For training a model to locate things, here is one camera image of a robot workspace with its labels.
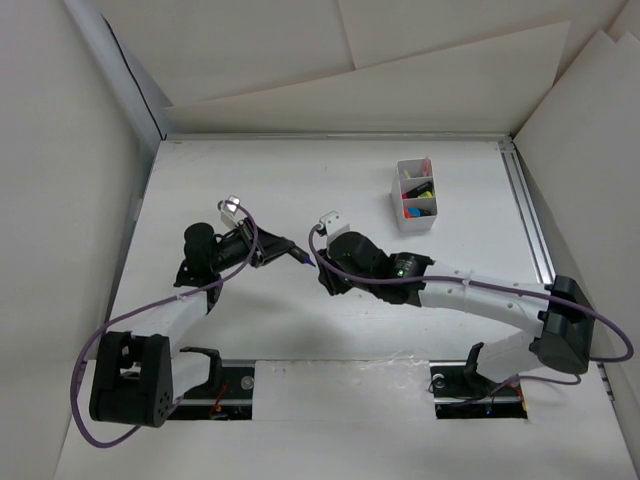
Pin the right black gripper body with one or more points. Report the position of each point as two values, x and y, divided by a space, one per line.
339 283

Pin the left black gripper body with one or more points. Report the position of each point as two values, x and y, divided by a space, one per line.
236 249

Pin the purple tip black highlighter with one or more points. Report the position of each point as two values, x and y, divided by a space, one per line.
301 256

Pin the blue tip black highlighter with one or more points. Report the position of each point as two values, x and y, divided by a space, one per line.
422 213

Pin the pink cap black highlighter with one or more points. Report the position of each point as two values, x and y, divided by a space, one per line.
415 192

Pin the yellow cap black highlighter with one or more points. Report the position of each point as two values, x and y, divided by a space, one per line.
427 194

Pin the pink clear pen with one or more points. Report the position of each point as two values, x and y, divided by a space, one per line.
427 167

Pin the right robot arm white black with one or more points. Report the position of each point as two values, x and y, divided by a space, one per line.
554 327

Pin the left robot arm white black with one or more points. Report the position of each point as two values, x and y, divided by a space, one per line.
142 370

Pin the white compartment pen holder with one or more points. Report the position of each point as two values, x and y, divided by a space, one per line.
401 185

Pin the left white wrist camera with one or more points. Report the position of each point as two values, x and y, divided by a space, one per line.
228 209

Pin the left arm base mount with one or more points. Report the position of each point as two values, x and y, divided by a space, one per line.
226 396

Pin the aluminium rail right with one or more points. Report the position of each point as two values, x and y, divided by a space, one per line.
541 258

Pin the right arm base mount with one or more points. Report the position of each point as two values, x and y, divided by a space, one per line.
460 393

